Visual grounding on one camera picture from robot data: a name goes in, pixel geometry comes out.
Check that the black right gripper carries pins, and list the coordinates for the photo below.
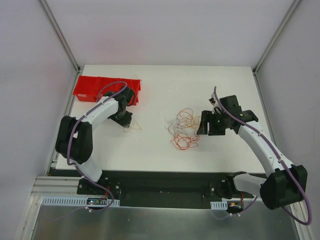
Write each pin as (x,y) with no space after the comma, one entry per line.
(213,123)

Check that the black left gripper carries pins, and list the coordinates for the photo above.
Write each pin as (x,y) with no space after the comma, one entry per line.
(124,119)

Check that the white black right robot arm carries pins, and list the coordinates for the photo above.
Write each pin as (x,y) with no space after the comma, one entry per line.
(285,183)

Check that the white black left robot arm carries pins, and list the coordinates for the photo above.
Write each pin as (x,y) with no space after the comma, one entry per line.
(75,135)

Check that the red plastic bin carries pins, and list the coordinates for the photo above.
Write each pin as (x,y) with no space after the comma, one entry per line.
(88,88)

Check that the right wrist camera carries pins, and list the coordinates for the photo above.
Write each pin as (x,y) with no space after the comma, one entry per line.
(214,102)

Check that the white slotted cable duct right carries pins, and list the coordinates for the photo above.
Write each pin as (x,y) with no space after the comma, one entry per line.
(219,205)

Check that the white slotted cable duct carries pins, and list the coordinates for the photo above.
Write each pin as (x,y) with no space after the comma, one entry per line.
(74,201)
(219,205)

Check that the aluminium front rail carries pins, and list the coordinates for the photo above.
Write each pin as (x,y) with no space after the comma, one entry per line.
(55,186)

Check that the white slotted cable duct left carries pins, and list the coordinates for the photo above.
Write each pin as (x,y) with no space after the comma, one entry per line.
(74,201)

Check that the aluminium frame post left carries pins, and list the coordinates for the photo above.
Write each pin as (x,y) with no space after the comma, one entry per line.
(59,34)

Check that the aluminium frame post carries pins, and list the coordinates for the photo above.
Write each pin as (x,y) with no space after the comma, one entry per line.
(59,34)
(277,34)

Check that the aluminium frame post right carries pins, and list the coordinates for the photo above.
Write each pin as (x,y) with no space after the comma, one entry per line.
(277,34)

